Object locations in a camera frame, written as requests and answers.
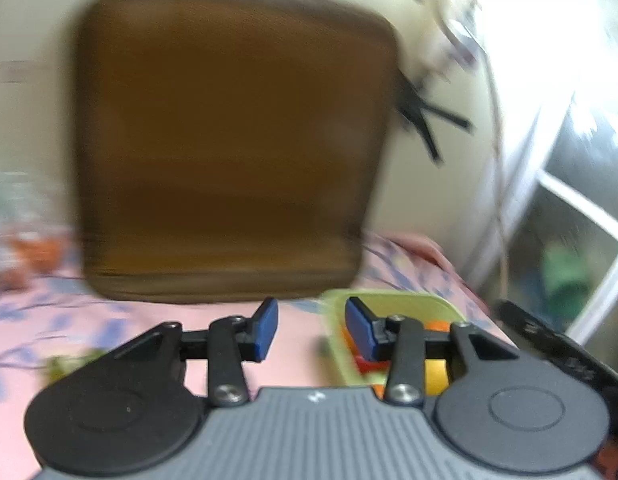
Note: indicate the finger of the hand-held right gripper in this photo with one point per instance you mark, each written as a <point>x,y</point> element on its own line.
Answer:
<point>554,337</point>

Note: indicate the brown woven cushion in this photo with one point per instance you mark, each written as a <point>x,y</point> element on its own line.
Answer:
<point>229,135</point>

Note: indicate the green plastic basin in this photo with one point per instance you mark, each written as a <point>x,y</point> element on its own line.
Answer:
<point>334,340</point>

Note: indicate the white power adapter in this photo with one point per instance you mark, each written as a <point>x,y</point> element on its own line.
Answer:
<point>449,5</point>

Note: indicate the clear plastic bag with produce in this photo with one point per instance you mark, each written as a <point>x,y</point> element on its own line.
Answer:
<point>24,230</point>

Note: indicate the black tape cross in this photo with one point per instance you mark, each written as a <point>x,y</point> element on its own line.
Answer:
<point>419,110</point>

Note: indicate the green object behind window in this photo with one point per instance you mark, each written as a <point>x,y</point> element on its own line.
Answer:
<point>566,275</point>

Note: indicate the green cherry tomato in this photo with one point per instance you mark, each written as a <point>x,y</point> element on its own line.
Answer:
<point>64,362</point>

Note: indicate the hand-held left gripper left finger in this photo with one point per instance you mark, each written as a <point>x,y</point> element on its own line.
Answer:
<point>266,327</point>

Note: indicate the pink deer print bedsheet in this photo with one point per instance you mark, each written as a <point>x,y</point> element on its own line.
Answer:
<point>299,350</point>

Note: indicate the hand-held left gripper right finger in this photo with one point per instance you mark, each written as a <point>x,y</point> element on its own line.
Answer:
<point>359,327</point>

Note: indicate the white window frame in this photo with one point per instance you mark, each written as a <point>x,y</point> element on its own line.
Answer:
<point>579,200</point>

